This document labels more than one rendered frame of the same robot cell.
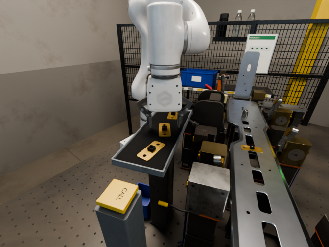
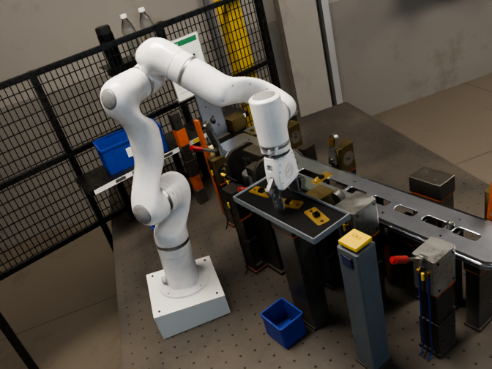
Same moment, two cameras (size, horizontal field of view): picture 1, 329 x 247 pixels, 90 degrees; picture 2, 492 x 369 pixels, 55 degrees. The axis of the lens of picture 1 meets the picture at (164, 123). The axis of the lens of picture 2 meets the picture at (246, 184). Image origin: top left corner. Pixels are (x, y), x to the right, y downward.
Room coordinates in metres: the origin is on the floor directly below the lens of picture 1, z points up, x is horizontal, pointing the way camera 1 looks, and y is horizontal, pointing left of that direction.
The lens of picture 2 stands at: (-0.24, 0.94, 1.92)
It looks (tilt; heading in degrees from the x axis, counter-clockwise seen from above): 29 degrees down; 312
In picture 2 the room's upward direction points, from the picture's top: 16 degrees counter-clockwise
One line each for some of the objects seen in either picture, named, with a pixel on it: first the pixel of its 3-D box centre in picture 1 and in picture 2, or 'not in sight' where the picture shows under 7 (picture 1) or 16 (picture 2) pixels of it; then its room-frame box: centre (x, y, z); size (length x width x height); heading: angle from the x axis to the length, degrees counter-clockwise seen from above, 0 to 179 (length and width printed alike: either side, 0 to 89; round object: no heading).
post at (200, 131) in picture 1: (197, 169); not in sight; (0.56, -0.15, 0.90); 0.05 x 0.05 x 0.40; 72
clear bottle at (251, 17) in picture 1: (250, 23); (147, 28); (1.63, -0.73, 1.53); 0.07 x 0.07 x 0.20
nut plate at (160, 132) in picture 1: (164, 128); (288, 202); (0.47, 0.00, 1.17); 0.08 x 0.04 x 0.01; 1
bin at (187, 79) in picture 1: (199, 77); (131, 145); (1.55, -0.32, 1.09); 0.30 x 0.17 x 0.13; 64
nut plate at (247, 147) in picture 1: (251, 147); (321, 176); (0.58, -0.38, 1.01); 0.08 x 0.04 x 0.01; 72
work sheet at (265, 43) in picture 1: (257, 54); (187, 66); (1.52, -0.80, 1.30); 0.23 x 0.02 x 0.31; 72
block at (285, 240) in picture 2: (162, 181); (301, 266); (0.47, 0.01, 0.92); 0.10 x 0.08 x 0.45; 162
